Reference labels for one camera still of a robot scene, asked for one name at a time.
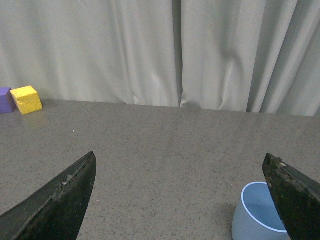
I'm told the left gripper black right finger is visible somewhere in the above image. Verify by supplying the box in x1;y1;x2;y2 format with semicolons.
262;153;320;240

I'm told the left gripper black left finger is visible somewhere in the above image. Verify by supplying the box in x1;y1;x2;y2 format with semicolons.
0;152;97;240

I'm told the blue cup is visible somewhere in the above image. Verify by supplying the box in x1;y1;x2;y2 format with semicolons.
231;182;289;240

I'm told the yellow foam cube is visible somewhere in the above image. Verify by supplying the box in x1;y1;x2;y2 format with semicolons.
10;85;43;115

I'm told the purple foam cube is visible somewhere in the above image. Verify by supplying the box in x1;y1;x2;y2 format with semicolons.
0;87;16;114

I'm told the grey curtain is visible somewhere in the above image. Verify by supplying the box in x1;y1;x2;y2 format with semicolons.
0;0;320;117

